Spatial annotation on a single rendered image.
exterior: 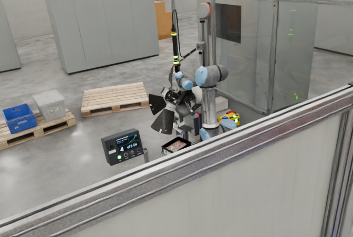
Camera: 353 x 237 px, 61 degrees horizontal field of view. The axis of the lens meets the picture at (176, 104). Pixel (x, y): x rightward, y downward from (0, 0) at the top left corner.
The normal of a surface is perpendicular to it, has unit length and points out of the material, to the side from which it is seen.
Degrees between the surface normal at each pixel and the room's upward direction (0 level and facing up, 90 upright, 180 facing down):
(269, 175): 89
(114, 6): 90
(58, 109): 95
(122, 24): 90
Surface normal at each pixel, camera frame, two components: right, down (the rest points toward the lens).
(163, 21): 0.48, 0.33
